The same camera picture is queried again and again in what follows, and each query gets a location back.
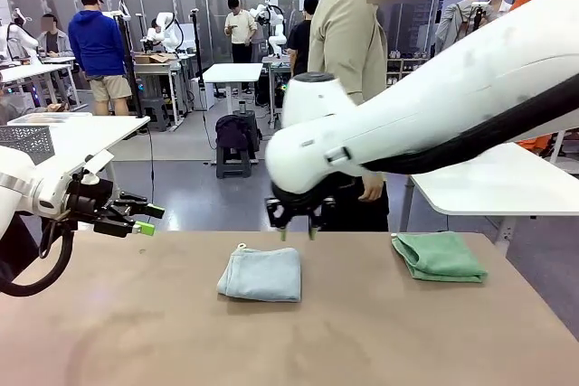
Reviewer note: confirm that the mannequin in orange trousers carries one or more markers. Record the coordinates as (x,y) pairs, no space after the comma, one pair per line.
(538,142)

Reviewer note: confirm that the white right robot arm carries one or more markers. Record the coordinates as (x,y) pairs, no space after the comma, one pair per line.
(407,110)

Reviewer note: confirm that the black camera pole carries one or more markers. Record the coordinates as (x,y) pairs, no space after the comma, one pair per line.
(131,65)
(196,51)

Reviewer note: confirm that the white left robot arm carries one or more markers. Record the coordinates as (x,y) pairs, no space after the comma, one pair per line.
(27,178)

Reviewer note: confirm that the seated person in grey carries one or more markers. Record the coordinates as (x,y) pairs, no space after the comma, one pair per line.
(54,42)

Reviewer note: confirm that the seated person grey sleeve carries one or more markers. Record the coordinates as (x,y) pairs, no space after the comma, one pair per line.
(13,108)

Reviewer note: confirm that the person's right hand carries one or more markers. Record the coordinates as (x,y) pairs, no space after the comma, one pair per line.
(372,187)

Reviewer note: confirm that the person in black shirt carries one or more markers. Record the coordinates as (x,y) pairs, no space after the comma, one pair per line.
(300,42)

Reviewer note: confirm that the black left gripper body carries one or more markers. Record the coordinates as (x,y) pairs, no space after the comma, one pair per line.
(92,200)

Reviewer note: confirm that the black camera tripod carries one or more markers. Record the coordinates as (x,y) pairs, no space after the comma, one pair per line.
(479,13)

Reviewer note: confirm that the white standing desk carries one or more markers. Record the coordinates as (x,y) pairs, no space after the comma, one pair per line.
(233,72)

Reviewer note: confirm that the mannequin in grey shirt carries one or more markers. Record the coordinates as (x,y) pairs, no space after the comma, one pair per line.
(452,29)

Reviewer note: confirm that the light blue terry towel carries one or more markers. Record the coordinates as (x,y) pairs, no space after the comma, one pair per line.
(262,275)

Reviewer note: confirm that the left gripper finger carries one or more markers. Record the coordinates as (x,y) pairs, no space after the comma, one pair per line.
(122,226)
(135,206)

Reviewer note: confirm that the brown cardboard box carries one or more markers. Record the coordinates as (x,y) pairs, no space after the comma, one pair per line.
(156,59)

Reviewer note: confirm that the person in beige shirt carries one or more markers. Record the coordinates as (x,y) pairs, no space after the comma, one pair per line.
(344,42)

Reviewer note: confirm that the wooden shoe rack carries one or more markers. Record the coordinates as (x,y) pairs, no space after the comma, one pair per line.
(407,67)

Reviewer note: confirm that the white background table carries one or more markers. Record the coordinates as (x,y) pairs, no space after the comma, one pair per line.
(27,70)

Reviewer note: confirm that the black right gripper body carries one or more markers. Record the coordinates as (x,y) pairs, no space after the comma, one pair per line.
(300,210)

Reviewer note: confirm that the dark backpack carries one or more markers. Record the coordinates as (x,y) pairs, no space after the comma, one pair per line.
(230,135)

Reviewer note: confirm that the person in white shirt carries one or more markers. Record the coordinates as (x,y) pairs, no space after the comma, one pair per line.
(240,29)

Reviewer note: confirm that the metal tumbler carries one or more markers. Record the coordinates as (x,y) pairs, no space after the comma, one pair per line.
(242,106)

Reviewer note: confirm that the green terry towel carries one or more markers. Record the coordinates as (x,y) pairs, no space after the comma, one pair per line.
(441,257)

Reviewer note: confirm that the flat white tray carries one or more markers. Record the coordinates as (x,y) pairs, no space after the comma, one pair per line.
(45,118)

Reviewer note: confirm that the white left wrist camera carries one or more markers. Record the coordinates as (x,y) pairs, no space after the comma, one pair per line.
(98,162)

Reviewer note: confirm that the white side table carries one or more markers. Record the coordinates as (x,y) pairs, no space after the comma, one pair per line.
(497,187)
(104,130)

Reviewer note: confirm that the grey lattice plastic basket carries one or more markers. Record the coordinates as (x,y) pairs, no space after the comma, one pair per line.
(25,142)

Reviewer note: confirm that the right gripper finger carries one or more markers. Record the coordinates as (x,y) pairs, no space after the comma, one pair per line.
(313,230)
(283,231)

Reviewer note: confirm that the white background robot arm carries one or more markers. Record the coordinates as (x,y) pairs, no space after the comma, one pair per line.
(22,38)
(273,29)
(167,33)

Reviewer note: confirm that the person in blue hoodie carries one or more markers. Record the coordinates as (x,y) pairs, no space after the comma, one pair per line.
(97,42)

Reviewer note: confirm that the grey step stool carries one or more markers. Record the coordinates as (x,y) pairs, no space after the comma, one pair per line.
(156,112)
(233,169)

